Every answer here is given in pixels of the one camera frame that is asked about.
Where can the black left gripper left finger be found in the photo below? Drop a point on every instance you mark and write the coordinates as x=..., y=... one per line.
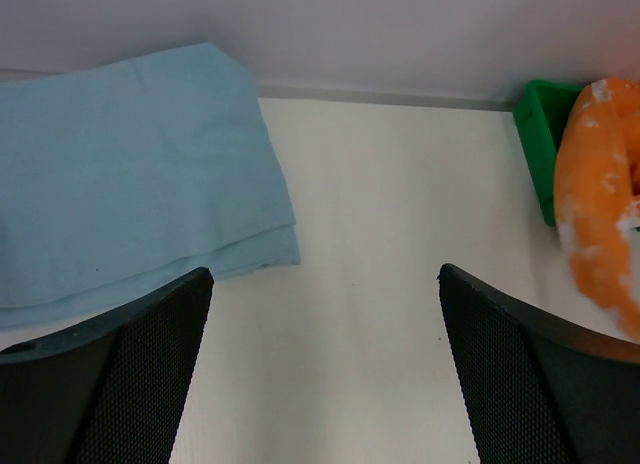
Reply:
x=111, y=389

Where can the orange tie-dye trousers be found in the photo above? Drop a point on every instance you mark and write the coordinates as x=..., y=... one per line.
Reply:
x=598, y=250

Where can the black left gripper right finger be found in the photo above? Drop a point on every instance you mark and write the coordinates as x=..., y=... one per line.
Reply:
x=538, y=388

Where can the light blue folded trousers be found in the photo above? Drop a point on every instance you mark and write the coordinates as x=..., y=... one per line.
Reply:
x=117, y=180

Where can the green plastic tray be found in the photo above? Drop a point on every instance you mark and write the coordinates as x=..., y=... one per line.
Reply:
x=542, y=149

